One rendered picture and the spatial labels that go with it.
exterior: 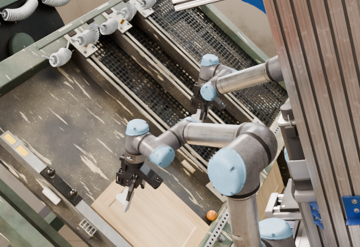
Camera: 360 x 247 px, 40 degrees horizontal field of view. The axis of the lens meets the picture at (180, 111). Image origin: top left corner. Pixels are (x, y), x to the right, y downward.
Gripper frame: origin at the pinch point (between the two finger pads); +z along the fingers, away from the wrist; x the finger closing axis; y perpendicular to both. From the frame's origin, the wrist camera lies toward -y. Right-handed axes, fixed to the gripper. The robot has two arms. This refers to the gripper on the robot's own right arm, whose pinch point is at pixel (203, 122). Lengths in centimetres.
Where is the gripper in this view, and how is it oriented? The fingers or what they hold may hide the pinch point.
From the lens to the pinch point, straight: 243.7
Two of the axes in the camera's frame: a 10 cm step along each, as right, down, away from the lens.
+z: -1.2, 8.3, 5.4
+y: -9.2, -3.0, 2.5
